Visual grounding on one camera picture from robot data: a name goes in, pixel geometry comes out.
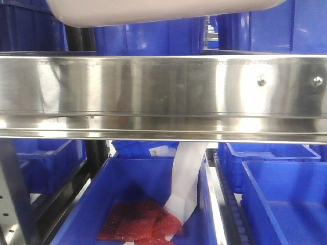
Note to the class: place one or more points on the white plastic lidded bin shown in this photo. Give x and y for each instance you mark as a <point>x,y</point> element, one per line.
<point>87,14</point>

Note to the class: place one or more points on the blue bin lower middle rear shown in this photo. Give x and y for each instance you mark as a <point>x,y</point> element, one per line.
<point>134,148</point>

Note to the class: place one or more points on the blue bin with red wrap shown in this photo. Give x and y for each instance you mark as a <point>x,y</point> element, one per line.
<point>134,180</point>

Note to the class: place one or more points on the blue bin lower right rear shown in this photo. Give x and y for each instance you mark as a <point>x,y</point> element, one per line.
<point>232,155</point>

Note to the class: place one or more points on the blue bin upper middle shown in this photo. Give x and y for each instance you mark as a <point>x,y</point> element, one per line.
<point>161,38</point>

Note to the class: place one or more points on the blue bin lower left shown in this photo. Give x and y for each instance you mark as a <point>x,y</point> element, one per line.
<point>47,163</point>

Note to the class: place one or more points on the blue bin lower right front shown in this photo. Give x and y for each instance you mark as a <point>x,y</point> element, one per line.
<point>285,202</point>

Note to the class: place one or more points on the blue bin upper right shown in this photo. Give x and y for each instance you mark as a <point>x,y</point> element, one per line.
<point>297,27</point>

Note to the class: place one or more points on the blue bin upper left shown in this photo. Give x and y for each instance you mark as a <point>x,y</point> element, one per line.
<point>30,26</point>

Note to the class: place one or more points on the stainless steel shelf rail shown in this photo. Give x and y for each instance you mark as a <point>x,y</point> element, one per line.
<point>229,96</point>

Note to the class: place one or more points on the steel shelf upright post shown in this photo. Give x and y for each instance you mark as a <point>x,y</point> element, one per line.
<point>18,225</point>

